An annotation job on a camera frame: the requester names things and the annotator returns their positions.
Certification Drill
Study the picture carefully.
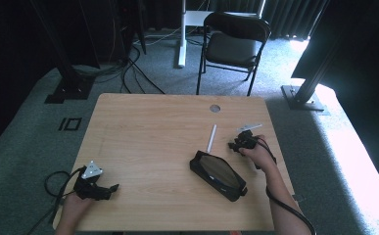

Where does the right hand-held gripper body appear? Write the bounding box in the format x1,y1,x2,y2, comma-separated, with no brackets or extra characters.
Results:
236,122,263,150

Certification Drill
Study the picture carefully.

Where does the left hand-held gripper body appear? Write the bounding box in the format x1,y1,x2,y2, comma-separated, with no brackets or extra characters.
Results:
72,160,113,202

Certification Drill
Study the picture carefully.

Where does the black mesh pencil case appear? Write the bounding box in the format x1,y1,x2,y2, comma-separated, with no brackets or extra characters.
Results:
189,149,249,203

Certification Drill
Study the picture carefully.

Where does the person's right hand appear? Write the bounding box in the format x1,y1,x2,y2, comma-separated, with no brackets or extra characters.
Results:
238,135,278,174

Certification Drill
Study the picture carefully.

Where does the person's left hand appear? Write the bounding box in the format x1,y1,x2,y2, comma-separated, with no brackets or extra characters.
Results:
60,191,96,227

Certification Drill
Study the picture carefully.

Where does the white pen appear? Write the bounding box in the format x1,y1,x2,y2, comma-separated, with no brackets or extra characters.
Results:
206,123,217,155

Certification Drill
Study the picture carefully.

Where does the black metal stand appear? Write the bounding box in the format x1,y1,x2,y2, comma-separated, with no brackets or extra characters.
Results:
29,0,97,105
280,30,333,113

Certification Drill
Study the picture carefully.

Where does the black folding chair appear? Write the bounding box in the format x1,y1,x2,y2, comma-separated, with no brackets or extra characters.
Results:
195,11,272,98

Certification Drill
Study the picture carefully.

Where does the dark pleated curtain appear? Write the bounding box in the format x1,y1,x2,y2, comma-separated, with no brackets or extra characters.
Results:
206,0,329,41

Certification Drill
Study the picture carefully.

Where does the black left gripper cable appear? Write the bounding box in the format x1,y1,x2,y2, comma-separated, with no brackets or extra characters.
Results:
26,165,87,235

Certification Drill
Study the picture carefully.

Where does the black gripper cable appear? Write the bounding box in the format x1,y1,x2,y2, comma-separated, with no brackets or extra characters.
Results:
26,165,87,235
256,136,317,235

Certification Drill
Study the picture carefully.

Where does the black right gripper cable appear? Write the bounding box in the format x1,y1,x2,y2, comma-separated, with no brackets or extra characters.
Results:
256,136,317,235

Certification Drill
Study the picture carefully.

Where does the bundle of floor cables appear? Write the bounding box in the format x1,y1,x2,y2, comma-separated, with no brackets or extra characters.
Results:
71,18,208,96

